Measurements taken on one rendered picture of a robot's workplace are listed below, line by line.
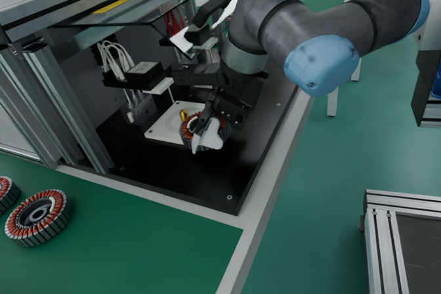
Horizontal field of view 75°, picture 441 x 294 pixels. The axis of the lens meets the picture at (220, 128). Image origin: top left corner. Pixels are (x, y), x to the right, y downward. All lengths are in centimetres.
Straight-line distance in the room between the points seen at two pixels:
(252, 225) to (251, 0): 35
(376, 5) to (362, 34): 4
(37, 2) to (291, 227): 122
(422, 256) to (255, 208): 74
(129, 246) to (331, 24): 46
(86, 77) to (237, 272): 59
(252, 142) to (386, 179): 110
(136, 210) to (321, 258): 91
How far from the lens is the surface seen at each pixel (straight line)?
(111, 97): 87
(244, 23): 42
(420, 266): 116
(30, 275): 63
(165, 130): 70
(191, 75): 53
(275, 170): 59
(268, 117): 69
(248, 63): 45
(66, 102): 59
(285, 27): 37
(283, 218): 143
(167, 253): 52
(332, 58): 34
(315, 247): 135
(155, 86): 69
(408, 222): 124
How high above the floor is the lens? 117
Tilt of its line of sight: 37 degrees down
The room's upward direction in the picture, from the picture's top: 13 degrees counter-clockwise
